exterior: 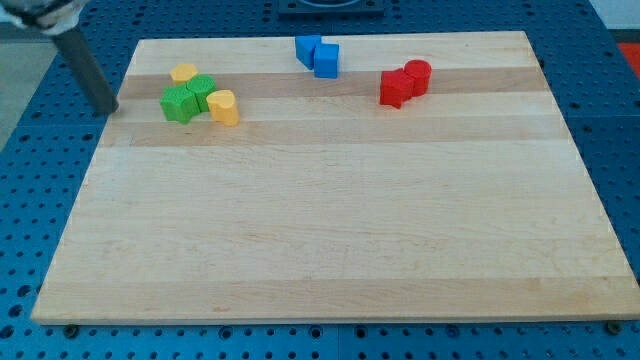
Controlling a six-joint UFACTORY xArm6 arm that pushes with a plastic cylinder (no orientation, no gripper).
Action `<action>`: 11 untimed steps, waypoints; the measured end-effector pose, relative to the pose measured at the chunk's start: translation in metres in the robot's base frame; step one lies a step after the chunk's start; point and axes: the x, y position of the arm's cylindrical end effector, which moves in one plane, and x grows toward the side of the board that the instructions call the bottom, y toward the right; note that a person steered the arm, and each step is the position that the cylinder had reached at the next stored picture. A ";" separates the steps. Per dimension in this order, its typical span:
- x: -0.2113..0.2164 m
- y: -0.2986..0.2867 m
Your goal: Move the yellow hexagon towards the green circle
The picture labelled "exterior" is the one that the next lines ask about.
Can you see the yellow hexagon block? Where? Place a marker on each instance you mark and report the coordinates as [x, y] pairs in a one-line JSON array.
[[183, 72]]

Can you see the robot arm end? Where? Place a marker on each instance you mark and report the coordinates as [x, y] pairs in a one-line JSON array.
[[50, 17]]

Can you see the green circle block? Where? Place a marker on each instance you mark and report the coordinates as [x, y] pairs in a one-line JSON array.
[[201, 86]]

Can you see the wooden board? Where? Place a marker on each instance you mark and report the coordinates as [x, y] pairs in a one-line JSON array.
[[470, 203]]

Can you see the red star block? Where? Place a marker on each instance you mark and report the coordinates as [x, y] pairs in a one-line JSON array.
[[396, 87]]

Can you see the yellow heart block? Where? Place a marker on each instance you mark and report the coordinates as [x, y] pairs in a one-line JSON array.
[[223, 107]]

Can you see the blue cube block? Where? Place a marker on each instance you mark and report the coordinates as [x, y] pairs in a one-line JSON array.
[[326, 61]]

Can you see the blue triangle block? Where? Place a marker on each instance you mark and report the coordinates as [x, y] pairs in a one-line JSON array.
[[305, 47]]

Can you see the red cylinder block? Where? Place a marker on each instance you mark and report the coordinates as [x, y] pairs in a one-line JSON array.
[[420, 71]]

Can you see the green star block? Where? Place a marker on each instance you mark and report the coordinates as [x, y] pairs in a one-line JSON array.
[[179, 104]]

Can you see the grey pusher rod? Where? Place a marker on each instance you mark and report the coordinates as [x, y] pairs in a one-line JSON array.
[[75, 50]]

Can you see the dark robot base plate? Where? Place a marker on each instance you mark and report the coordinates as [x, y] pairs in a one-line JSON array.
[[299, 8]]

